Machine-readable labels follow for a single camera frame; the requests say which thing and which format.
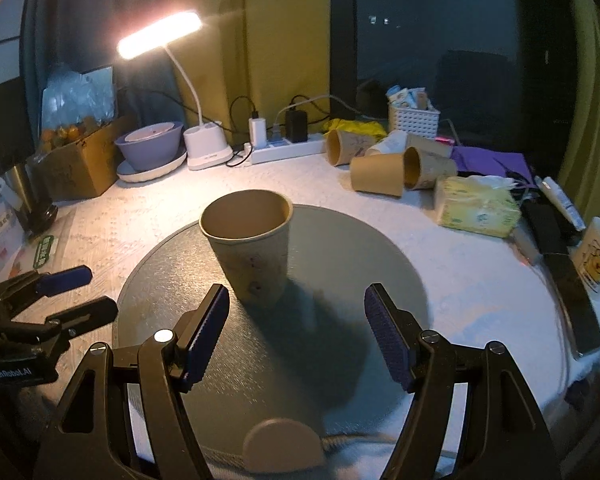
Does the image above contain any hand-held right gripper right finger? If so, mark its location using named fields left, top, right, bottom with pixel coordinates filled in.
left=363, top=283, right=564, bottom=480

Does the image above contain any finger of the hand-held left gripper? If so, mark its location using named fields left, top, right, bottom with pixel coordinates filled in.
left=0, top=296, right=119, bottom=345
left=0, top=265, right=94, bottom=320

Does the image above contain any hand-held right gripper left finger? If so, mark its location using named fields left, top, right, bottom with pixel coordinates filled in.
left=32, top=283, right=230, bottom=480

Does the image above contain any brown paper cup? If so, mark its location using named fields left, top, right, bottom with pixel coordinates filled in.
left=199, top=189, right=294, bottom=309
left=403, top=146, right=460, bottom=191
left=350, top=153, right=405, bottom=196
left=326, top=129, right=377, bottom=167

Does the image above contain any steel thermos cup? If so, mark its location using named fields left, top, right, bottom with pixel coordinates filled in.
left=5, top=162, right=59, bottom=235

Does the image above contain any white paper cup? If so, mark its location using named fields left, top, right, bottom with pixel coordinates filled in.
left=364, top=130, right=408, bottom=157

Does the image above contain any green label packet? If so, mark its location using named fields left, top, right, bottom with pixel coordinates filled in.
left=31, top=234, right=57, bottom=268

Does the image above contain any round grey tray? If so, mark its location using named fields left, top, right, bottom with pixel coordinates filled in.
left=114, top=203, right=430, bottom=453

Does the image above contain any white textured tablecloth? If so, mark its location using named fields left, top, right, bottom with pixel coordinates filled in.
left=0, top=152, right=600, bottom=480

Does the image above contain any cardboard box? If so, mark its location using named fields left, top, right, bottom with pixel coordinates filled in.
left=27, top=115, right=137, bottom=201

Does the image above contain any white plate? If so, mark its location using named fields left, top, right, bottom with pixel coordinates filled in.
left=116, top=147, right=188, bottom=183

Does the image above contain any purple bowl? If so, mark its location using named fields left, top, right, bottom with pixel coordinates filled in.
left=115, top=121, right=185, bottom=172

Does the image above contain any yellow tissue pack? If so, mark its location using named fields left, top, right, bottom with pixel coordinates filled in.
left=433, top=175, right=522, bottom=239

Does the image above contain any clear plastic bag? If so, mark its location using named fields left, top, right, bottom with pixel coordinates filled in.
left=41, top=62, right=117, bottom=136

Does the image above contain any white desk lamp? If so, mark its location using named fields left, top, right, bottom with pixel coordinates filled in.
left=117, top=10, right=236, bottom=172

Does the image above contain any black flat phone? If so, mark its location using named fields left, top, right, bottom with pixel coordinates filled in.
left=544, top=251, right=600, bottom=358

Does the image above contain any black case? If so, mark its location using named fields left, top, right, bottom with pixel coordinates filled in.
left=521, top=200, right=571, bottom=256

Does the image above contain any white power strip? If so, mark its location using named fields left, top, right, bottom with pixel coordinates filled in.
left=243, top=137, right=331, bottom=165

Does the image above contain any purple cloth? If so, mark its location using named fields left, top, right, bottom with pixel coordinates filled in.
left=450, top=145, right=536, bottom=192

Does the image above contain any white charger plug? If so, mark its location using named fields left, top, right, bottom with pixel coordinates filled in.
left=248, top=116, right=268, bottom=148

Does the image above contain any yellow cloth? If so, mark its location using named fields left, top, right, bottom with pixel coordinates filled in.
left=323, top=117, right=388, bottom=143

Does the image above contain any white tube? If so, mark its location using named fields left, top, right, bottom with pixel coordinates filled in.
left=534, top=176, right=587, bottom=231

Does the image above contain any white plastic basket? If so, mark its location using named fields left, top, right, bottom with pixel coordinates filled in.
left=388, top=101, right=441, bottom=140

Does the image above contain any white mug yellow print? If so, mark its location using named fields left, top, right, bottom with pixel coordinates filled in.
left=569, top=216, right=600, bottom=308

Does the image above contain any black charger plug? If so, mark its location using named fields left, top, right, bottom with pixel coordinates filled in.
left=285, top=109, right=308, bottom=143

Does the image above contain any blue curtain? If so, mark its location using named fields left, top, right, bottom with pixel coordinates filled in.
left=20, top=0, right=191, bottom=126

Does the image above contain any yellow curtain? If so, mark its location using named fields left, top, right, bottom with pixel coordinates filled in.
left=177, top=0, right=332, bottom=128

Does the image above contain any black charger cable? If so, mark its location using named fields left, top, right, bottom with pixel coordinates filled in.
left=272, top=94, right=333, bottom=128

